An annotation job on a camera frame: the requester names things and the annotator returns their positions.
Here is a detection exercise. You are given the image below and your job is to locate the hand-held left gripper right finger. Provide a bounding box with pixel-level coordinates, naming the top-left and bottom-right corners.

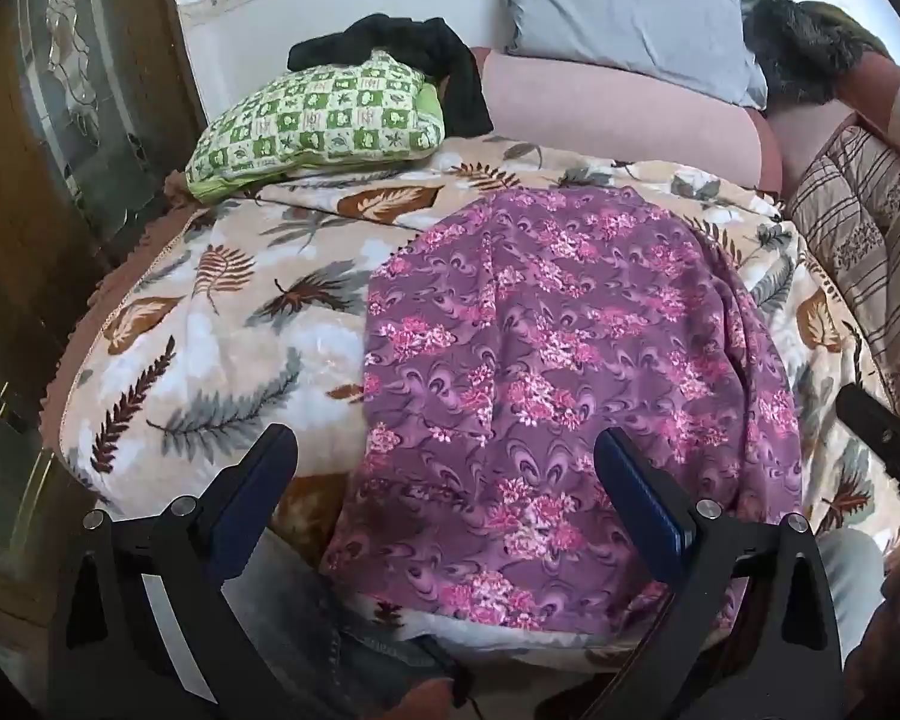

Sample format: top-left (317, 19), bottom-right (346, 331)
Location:
top-left (594, 427), bottom-right (848, 720)

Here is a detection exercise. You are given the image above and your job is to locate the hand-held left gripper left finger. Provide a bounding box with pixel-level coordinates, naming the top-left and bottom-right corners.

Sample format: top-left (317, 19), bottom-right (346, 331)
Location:
top-left (49, 424), bottom-right (301, 720)

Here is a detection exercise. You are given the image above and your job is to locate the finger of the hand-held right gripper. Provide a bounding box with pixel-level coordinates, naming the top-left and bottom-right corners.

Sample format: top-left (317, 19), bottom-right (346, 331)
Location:
top-left (836, 384), bottom-right (900, 518)

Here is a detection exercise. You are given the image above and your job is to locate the purple floral garment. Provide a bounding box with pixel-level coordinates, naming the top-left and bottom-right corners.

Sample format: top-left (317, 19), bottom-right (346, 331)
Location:
top-left (321, 186), bottom-right (803, 635)

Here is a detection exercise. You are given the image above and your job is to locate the leaf print blanket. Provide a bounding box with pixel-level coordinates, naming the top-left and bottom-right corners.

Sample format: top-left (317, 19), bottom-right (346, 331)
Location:
top-left (58, 135), bottom-right (900, 672)

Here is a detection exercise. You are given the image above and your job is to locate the person's leg in jeans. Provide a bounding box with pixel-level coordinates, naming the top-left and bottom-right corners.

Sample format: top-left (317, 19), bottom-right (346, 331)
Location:
top-left (814, 529), bottom-right (887, 665)
top-left (259, 529), bottom-right (462, 720)

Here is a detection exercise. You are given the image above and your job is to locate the brown striped quilted cushion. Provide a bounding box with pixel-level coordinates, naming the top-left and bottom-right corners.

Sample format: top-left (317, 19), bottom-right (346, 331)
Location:
top-left (786, 124), bottom-right (900, 421)

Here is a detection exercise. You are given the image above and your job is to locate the brown fringed bedcover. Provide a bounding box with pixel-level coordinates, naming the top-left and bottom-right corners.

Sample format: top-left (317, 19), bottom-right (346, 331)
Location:
top-left (41, 169), bottom-right (196, 466)

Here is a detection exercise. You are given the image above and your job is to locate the pink sofa armrest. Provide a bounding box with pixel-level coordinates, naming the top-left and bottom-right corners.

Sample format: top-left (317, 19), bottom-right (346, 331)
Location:
top-left (832, 52), bottom-right (900, 192)

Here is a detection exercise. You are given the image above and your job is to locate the green checkered pillow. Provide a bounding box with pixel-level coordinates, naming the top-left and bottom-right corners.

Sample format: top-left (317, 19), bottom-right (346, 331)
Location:
top-left (185, 49), bottom-right (447, 205)

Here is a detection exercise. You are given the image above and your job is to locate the pink sofa back cushion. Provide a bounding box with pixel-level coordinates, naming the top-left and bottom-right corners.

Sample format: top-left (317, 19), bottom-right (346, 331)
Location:
top-left (471, 47), bottom-right (785, 192)

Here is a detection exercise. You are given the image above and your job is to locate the dark furry cushion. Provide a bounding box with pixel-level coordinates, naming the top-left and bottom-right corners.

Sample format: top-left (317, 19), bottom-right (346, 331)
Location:
top-left (742, 0), bottom-right (897, 106)

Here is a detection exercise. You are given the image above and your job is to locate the wooden door with glass panel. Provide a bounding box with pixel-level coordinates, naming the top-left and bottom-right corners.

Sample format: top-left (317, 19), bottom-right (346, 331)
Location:
top-left (0, 0), bottom-right (207, 616)

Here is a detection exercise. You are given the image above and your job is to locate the black cloth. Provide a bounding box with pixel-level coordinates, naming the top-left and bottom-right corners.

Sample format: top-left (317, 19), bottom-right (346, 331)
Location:
top-left (287, 13), bottom-right (494, 137)

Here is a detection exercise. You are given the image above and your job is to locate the white sofa backrest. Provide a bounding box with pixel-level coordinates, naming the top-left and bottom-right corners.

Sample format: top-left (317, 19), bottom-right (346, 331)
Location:
top-left (166, 0), bottom-right (530, 128)

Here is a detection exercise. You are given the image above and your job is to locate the grey pillow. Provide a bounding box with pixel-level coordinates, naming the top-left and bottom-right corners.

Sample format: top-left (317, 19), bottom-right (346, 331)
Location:
top-left (499, 0), bottom-right (770, 110)

